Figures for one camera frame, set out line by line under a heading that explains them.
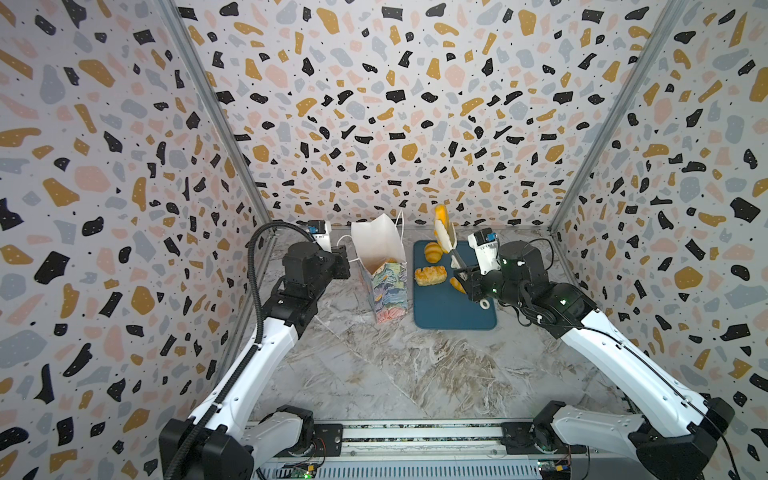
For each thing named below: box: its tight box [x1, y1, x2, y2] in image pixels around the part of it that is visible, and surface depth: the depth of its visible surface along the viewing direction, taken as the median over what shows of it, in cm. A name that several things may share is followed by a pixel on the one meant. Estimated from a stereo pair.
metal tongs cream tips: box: [434, 219, 468, 271], surface depth 73 cm
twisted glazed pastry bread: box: [414, 266, 448, 286], surface depth 105 cm
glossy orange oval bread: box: [434, 204, 449, 236], surface depth 76 cm
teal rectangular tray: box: [413, 241, 497, 330], surface depth 98 cm
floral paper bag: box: [349, 210, 408, 323], surface depth 90 cm
